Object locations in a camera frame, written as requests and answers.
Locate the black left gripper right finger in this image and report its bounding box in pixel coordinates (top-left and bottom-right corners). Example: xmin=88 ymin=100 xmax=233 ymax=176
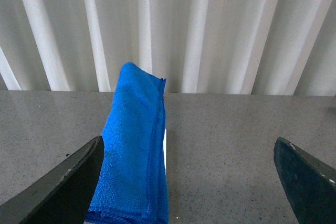
xmin=274 ymin=137 xmax=335 ymax=223

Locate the blue microfiber cloth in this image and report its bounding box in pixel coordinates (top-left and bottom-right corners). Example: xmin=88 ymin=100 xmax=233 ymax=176
xmin=86 ymin=62 xmax=169 ymax=223

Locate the white pleated curtain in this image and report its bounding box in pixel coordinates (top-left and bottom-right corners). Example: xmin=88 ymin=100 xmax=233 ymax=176
xmin=1 ymin=0 xmax=335 ymax=96

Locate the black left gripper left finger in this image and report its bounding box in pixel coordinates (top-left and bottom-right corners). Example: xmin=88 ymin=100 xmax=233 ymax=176
xmin=1 ymin=136 xmax=104 ymax=223

